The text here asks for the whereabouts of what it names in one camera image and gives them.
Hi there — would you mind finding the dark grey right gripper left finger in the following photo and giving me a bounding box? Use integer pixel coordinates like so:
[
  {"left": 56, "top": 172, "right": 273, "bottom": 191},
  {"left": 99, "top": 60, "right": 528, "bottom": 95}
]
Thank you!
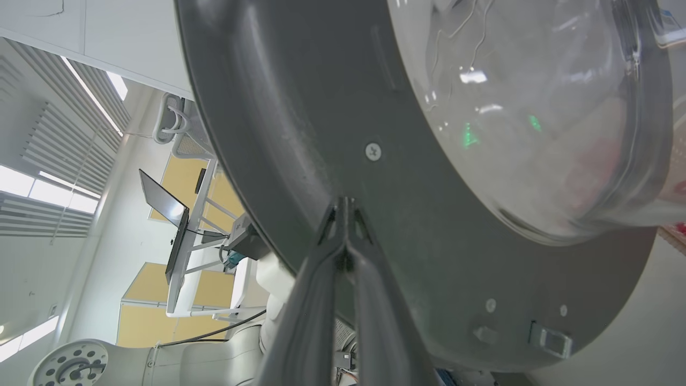
[{"left": 257, "top": 197, "right": 349, "bottom": 386}]

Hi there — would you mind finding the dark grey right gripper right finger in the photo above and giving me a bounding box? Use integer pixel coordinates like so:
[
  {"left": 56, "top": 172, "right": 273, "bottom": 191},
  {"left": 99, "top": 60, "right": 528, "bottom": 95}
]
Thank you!
[{"left": 347, "top": 196, "right": 438, "bottom": 386}]

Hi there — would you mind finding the grey washing machine door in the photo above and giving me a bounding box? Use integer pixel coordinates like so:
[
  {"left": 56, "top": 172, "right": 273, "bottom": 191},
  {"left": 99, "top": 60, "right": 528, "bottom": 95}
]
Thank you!
[{"left": 174, "top": 0, "right": 675, "bottom": 373}]

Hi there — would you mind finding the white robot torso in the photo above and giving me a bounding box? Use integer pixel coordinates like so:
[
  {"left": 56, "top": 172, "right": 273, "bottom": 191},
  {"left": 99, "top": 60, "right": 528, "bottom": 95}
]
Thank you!
[{"left": 255, "top": 252, "right": 299, "bottom": 352}]

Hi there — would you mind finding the grey box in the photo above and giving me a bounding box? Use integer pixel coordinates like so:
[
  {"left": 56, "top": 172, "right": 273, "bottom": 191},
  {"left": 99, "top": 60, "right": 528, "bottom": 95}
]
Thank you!
[{"left": 227, "top": 213, "right": 272, "bottom": 262}]

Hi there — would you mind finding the black computer monitor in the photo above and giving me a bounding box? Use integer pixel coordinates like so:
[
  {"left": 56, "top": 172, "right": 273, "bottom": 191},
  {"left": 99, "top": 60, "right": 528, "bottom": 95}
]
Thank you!
[
  {"left": 139, "top": 169, "right": 190, "bottom": 228},
  {"left": 165, "top": 209, "right": 190, "bottom": 285}
]

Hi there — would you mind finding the yellow partition panel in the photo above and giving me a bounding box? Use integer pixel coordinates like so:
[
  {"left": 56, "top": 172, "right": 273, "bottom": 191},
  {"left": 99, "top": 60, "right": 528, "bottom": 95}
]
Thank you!
[
  {"left": 149, "top": 155, "right": 246, "bottom": 232},
  {"left": 116, "top": 262, "right": 239, "bottom": 348}
]

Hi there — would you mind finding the grey mesh office chair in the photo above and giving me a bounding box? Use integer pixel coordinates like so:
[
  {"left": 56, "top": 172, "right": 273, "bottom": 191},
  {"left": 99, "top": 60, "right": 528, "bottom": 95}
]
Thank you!
[{"left": 152, "top": 93, "right": 216, "bottom": 160}]

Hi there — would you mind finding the thin black cable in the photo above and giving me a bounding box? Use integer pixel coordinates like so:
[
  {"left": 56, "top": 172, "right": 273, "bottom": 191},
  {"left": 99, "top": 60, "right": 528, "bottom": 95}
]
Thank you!
[{"left": 160, "top": 309, "right": 267, "bottom": 347}]

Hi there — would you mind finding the white equipment cart frame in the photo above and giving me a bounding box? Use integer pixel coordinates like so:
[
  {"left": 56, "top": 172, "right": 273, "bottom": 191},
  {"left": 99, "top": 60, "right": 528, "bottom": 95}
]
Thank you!
[{"left": 166, "top": 157, "right": 253, "bottom": 323}]

